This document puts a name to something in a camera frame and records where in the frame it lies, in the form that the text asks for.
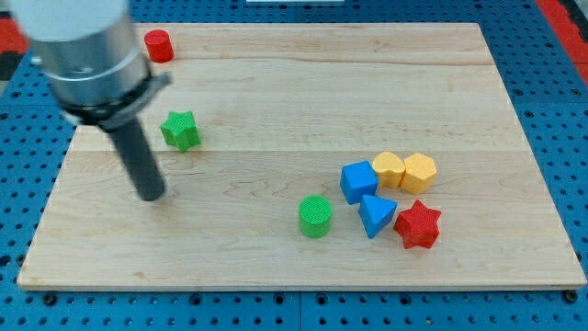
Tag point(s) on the yellow hexagon block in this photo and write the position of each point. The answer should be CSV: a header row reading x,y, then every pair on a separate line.
x,y
420,173

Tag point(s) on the red cylinder block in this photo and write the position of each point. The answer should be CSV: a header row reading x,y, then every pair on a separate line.
x,y
159,46

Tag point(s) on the yellow heart block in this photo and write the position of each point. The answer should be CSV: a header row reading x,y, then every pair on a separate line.
x,y
389,169

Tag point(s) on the light wooden board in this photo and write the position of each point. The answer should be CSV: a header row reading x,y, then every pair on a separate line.
x,y
280,109

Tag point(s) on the green star block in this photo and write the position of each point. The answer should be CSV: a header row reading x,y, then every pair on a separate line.
x,y
180,131

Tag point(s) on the blue triangle block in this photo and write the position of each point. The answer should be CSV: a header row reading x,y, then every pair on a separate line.
x,y
376,213

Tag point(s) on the blue cube block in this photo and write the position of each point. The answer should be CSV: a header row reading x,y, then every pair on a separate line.
x,y
357,180

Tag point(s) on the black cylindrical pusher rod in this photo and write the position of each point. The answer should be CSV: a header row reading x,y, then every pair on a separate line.
x,y
137,157

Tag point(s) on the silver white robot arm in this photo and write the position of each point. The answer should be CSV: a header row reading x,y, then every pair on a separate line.
x,y
89,51

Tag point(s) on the green cylinder block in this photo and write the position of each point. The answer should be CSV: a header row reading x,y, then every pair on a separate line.
x,y
315,213

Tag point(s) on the red star block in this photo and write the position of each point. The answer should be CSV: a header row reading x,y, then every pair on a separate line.
x,y
418,226

